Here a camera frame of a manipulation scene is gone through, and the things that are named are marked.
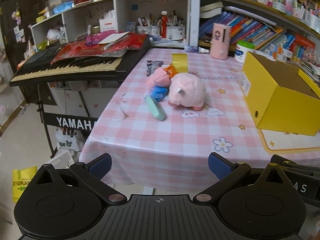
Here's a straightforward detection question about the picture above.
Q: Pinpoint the pink plush pig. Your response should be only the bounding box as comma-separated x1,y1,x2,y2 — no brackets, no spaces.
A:
168,73,206,111

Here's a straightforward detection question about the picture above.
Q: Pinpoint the blue packet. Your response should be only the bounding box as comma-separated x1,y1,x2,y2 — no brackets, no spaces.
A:
144,86,169,102

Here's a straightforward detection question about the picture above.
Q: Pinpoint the pink doll orange crown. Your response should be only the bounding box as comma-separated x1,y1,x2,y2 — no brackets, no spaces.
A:
146,64,178,90

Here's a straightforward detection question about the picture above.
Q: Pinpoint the yellow tape roll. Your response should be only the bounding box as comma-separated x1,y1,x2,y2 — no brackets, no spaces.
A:
172,53,189,73

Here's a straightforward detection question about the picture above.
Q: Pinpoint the white plastic basket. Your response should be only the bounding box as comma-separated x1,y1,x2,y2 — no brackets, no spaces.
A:
46,150,74,169

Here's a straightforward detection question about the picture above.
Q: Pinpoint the cream desk mat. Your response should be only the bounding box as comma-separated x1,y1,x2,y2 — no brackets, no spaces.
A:
258,129,320,155

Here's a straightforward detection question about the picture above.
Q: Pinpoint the black keyboard stand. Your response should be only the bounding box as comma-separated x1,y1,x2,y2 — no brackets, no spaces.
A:
37,84,98,158

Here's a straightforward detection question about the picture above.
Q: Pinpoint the yellow plastic bag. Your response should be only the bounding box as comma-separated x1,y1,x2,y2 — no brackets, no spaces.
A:
12,166,37,203

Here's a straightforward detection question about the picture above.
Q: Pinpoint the pink checked tablecloth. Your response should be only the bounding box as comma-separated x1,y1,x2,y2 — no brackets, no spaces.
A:
80,49,319,192

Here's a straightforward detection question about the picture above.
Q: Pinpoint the yellow cardboard box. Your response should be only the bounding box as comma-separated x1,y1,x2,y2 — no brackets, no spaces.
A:
240,53,319,136

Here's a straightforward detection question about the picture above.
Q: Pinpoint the mint green stapler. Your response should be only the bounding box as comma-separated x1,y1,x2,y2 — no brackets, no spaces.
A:
146,96,165,121

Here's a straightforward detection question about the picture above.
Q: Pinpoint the black Yamaha keyboard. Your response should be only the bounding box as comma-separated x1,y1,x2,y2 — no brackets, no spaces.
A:
9,44,149,87

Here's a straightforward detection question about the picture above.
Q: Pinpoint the white jar green lid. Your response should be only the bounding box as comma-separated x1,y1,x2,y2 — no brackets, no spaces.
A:
234,40,255,64

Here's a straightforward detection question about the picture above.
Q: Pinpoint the red plastic bag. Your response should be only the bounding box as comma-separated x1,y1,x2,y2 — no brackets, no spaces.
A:
50,32,151,64

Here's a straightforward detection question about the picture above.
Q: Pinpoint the white notebook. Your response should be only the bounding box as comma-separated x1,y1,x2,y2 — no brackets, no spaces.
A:
99,31,130,44

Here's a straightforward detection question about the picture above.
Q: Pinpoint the white pen holder cup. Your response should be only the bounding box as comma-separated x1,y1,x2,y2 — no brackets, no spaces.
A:
166,25,185,41

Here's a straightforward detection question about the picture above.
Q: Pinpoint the white cubby shelf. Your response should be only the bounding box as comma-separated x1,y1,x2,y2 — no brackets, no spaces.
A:
31,0,190,48

